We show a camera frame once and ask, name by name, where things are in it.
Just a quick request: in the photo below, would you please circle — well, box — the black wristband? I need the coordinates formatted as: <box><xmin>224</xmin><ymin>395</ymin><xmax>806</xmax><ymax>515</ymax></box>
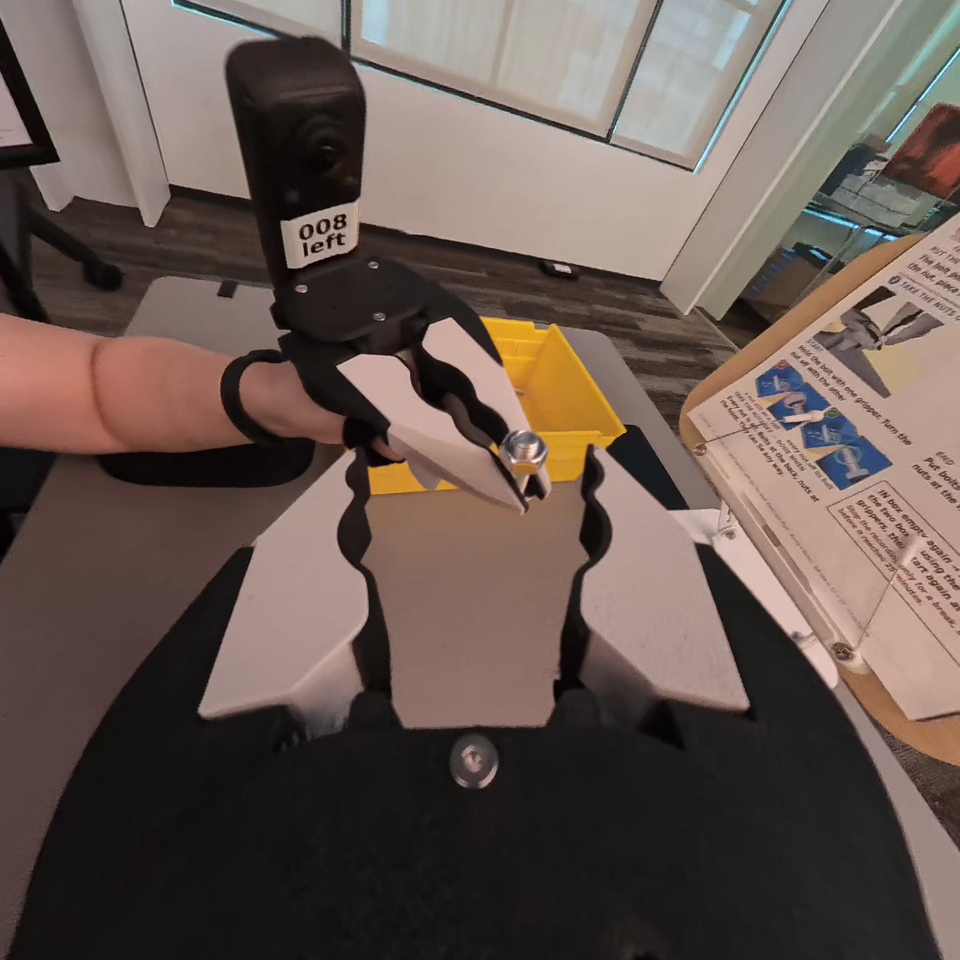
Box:
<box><xmin>219</xmin><ymin>348</ymin><xmax>290</xmax><ymax>447</ymax></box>

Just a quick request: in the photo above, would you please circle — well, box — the steel hex nut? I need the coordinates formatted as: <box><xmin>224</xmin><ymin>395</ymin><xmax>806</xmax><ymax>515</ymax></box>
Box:
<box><xmin>498</xmin><ymin>429</ymin><xmax>549</xmax><ymax>470</ymax></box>

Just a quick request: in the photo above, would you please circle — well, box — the printed instruction sheet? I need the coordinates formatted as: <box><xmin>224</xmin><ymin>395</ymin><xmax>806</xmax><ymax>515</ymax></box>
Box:
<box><xmin>688</xmin><ymin>217</ymin><xmax>960</xmax><ymax>721</ymax></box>

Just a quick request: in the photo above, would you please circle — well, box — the black quilted pad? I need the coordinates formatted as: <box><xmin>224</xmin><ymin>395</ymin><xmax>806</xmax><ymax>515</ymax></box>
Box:
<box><xmin>101</xmin><ymin>438</ymin><xmax>316</xmax><ymax>487</ymax></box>

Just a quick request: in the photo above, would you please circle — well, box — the frosted glass window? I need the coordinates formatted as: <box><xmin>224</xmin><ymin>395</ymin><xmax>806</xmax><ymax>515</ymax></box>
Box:
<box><xmin>172</xmin><ymin>0</ymin><xmax>789</xmax><ymax>174</ymax></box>

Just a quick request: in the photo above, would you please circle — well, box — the red and black box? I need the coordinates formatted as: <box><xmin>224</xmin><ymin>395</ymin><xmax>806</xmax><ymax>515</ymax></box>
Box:
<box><xmin>881</xmin><ymin>103</ymin><xmax>960</xmax><ymax>215</ymax></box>

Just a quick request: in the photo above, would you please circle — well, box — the black display stand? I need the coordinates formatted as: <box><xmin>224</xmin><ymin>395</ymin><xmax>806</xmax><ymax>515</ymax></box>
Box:
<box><xmin>0</xmin><ymin>168</ymin><xmax>125</xmax><ymax>324</ymax></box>

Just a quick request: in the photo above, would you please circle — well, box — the person's left forearm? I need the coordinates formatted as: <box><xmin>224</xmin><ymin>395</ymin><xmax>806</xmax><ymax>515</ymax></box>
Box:
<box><xmin>0</xmin><ymin>313</ymin><xmax>245</xmax><ymax>455</ymax></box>

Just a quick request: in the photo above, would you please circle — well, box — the yellow plastic bin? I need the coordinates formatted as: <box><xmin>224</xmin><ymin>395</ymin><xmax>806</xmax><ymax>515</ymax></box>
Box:
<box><xmin>366</xmin><ymin>316</ymin><xmax>628</xmax><ymax>498</ymax></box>

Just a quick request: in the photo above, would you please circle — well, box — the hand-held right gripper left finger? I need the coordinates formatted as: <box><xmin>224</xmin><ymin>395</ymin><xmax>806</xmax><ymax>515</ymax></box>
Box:
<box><xmin>198</xmin><ymin>448</ymin><xmax>393</xmax><ymax>741</ymax></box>

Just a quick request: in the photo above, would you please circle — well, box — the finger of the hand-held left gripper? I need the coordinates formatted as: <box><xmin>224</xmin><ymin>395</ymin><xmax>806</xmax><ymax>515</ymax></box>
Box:
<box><xmin>336</xmin><ymin>352</ymin><xmax>531</xmax><ymax>516</ymax></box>
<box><xmin>417</xmin><ymin>316</ymin><xmax>535</xmax><ymax>459</ymax></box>

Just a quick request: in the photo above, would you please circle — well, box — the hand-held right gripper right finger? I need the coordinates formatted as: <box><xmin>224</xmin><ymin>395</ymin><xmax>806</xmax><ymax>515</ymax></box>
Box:
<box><xmin>555</xmin><ymin>444</ymin><xmax>751</xmax><ymax>726</ymax></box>

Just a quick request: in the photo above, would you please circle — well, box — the person's left hand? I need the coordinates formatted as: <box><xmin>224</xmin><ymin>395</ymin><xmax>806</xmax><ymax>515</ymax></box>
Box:
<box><xmin>262</xmin><ymin>365</ymin><xmax>408</xmax><ymax>465</ymax></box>

